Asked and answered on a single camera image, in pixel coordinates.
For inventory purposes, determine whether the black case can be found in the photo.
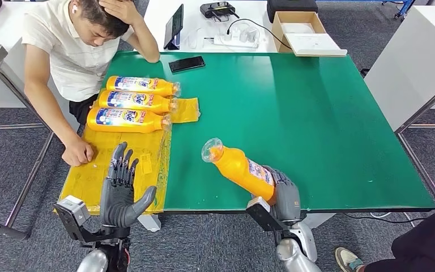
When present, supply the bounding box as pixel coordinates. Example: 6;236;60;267
266;0;319;23

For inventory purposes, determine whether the green table mat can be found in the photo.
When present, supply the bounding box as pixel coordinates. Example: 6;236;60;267
103;51;435;212

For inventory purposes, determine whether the black tablet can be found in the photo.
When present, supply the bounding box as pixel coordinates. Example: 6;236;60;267
164;3;184;50

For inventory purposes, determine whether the white power strip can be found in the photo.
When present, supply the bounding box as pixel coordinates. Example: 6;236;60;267
214;28;259;49

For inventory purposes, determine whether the orange detergent bottle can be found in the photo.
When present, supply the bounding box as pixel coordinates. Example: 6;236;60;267
201;138;278;203
86;107;172;134
106;75;182;97
98;90;179;114

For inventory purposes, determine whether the black antenna device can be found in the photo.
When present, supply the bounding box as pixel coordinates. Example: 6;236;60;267
199;2;240;19

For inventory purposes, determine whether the yellow taped cardboard sheet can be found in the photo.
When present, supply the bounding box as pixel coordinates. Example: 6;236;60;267
58;88;201;216

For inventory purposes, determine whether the white side table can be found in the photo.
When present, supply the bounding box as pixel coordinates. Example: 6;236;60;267
364;5;435;205

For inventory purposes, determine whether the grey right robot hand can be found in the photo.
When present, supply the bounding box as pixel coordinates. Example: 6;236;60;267
253;165;301;224

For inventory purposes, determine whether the white box lid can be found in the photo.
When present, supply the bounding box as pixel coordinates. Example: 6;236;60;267
285;33;348;57

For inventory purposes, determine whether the black floor cable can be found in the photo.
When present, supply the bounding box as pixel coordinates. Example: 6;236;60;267
345;213;435;224

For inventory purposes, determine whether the person's right hand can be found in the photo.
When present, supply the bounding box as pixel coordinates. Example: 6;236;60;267
61;138;95;167

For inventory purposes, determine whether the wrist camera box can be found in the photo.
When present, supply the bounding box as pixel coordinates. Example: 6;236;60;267
54;195;91;241
246;196;289;232

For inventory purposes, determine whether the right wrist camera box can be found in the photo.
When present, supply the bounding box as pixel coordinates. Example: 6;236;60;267
246;196;289;232

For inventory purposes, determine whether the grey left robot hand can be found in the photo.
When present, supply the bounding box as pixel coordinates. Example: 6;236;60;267
99;142;157;228

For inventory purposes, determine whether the white table foot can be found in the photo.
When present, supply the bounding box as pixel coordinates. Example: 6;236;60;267
137;214;162;233
301;213;337;230

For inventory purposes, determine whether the black power cable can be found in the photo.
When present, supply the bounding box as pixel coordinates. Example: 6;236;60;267
226;18;292;49

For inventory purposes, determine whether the black smartphone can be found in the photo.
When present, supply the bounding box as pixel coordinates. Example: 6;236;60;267
168;56;206;73

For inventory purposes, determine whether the person's left hand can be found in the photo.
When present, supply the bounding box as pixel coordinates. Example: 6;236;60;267
98;0;143;26

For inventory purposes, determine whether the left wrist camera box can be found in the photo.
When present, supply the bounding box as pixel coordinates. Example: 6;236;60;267
54;195;91;241

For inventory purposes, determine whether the person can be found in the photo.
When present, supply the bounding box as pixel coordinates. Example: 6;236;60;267
22;0;161;167
335;202;435;272

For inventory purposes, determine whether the brown cardboard box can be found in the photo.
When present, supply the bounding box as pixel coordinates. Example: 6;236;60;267
271;11;348;57

